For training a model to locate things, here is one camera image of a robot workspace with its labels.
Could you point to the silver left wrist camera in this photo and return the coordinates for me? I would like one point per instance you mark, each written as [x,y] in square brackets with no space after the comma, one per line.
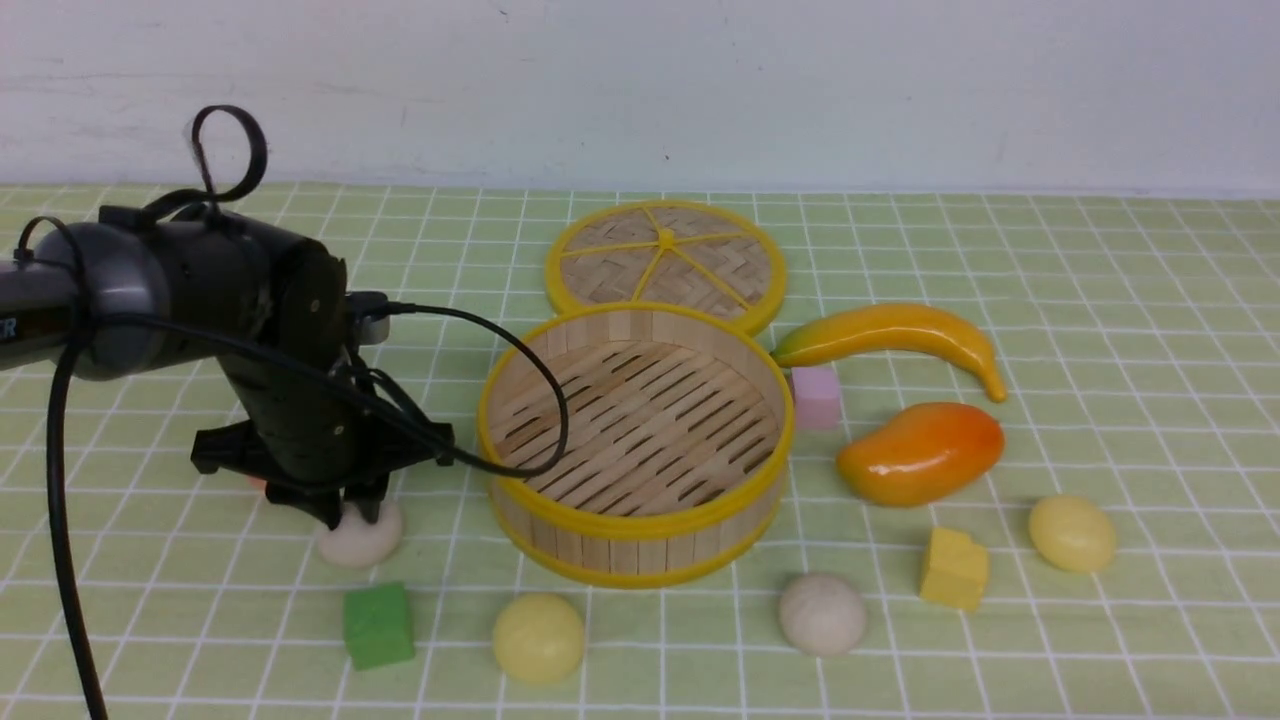
[368,315]

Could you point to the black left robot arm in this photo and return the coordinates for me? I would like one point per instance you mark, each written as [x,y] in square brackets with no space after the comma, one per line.
[271,307]

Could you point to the yellow foam block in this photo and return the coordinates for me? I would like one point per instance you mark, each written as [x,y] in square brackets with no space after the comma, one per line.
[955,570]

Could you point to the bamboo steamer lid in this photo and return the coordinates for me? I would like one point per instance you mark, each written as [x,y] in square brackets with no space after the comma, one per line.
[668,251]

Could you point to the toy mango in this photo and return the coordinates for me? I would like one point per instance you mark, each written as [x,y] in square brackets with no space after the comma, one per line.
[922,454]

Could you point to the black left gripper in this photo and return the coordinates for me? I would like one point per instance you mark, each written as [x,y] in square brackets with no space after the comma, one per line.
[313,448]

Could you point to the green checkered tablecloth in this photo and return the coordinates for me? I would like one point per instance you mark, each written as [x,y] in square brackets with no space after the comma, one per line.
[1139,340]

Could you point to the bamboo steamer tray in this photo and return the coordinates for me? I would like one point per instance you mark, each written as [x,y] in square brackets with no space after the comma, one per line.
[679,435]

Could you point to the white steamed bun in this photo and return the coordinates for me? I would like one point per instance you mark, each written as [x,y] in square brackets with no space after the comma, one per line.
[822,615]
[358,544]

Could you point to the pink foam cube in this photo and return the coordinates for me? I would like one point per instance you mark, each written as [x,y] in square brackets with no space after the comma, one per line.
[817,397]

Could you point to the green foam cube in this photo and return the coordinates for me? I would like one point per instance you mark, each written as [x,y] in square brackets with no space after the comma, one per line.
[378,626]

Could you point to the toy banana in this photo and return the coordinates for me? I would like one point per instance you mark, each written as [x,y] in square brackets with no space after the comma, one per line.
[917,328]

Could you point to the yellow steamed bun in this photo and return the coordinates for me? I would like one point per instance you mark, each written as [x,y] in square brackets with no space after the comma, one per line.
[539,638]
[1072,533]

